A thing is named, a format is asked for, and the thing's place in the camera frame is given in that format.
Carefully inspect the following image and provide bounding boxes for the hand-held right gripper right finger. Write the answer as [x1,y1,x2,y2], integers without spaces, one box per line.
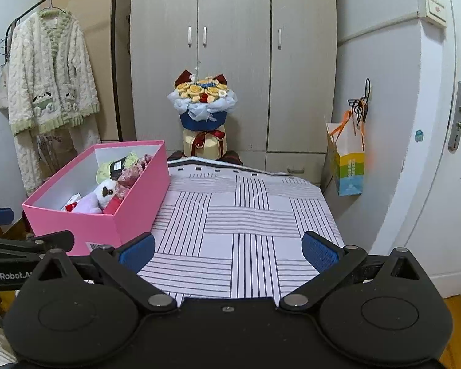
[278,231,427,310]

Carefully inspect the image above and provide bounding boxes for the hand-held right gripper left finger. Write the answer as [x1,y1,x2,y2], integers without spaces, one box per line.
[33,232,177,309]

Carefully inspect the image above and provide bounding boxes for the pink cardboard box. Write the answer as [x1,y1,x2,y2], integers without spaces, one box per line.
[22,140,171,256]

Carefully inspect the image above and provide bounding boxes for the small white box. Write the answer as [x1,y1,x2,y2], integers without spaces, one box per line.
[61,192,83,212]

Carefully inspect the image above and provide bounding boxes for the white plush dog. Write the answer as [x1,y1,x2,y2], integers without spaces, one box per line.
[92,179,118,214]

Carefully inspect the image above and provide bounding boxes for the pink floral cloth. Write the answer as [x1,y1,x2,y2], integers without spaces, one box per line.
[115,154,154,200]

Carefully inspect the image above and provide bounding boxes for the light green yarn ball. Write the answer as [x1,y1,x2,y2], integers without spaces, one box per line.
[96,153,139,184]

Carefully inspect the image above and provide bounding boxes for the cream fluffy pajama pants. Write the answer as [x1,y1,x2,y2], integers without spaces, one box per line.
[13,121,100,196]

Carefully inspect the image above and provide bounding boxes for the colourful paper gift bag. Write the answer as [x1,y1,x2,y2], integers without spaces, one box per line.
[326,109,366,196]

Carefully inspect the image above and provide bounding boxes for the striped tablecloth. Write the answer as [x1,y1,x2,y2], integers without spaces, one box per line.
[136,159,346,308]

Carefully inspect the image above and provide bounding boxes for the cream tote bag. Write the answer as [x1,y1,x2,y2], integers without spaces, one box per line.
[0,59,10,110]

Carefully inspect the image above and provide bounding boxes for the white door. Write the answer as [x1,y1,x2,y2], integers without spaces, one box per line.
[388,0,461,298]

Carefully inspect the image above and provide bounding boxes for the yellow flower bouquet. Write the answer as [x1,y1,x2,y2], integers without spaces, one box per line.
[167,70,239,160]

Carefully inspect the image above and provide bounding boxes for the cream fluffy pajama top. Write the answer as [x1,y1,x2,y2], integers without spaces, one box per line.
[8,10,100,136]

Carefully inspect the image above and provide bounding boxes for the black clothes rack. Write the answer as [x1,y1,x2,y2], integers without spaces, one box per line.
[6,0,124,143]

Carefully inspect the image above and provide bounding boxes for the beige cabinet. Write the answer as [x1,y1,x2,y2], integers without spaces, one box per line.
[40,0,133,143]

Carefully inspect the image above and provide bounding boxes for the grey wooden wardrobe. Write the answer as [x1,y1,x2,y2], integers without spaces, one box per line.
[130,0,337,185]

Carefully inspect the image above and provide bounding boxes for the black hanging cables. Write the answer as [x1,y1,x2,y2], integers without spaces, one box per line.
[348,78,371,131]

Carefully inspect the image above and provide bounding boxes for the beige wall box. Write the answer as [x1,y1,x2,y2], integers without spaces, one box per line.
[417,0,448,27]

